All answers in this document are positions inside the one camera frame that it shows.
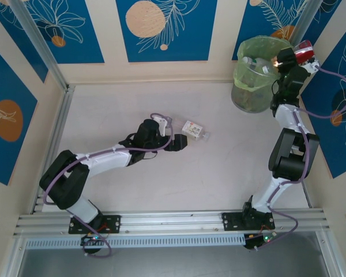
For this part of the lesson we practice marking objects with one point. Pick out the translucent plastic bin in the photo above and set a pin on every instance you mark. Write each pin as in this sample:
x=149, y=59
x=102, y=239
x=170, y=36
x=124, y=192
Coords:
x=248, y=98

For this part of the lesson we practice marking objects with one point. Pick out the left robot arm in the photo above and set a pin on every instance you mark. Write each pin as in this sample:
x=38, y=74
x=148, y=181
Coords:
x=63, y=179

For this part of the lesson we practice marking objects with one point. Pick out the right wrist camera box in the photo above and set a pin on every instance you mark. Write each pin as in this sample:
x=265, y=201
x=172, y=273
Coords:
x=312, y=67

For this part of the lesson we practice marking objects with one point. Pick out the aluminium table side rail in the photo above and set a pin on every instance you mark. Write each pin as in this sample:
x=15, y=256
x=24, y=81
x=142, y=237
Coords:
x=60, y=121

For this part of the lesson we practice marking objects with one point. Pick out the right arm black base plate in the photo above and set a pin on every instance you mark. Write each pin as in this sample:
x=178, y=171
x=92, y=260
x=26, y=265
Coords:
x=230, y=220

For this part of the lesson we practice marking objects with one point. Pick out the amber bottle red white label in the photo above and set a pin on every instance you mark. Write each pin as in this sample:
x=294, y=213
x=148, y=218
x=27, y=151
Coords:
x=304, y=52

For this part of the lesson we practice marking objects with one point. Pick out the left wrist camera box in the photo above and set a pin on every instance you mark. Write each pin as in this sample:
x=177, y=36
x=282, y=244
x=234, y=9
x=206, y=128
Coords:
x=163, y=124

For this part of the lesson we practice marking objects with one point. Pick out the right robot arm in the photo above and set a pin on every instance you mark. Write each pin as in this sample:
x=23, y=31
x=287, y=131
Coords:
x=291, y=155

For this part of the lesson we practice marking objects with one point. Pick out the aluminium mounting rail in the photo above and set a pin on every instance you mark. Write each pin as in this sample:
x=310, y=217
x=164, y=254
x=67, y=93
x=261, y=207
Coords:
x=173, y=219

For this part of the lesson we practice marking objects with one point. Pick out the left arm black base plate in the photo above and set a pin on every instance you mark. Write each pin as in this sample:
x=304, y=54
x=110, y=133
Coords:
x=114, y=223

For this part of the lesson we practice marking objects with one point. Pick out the aluminium frame post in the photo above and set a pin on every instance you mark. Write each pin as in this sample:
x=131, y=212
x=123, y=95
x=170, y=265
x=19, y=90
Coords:
x=304, y=20
x=43, y=49

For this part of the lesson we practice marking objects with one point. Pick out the green plastic bin liner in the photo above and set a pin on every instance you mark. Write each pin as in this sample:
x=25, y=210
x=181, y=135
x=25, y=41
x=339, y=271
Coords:
x=242, y=78

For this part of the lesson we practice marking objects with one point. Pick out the grey metal panel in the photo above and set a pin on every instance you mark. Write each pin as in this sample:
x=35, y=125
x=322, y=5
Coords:
x=173, y=262

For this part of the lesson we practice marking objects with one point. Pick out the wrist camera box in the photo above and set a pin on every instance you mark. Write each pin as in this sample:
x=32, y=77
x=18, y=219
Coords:
x=163, y=124
x=312, y=67

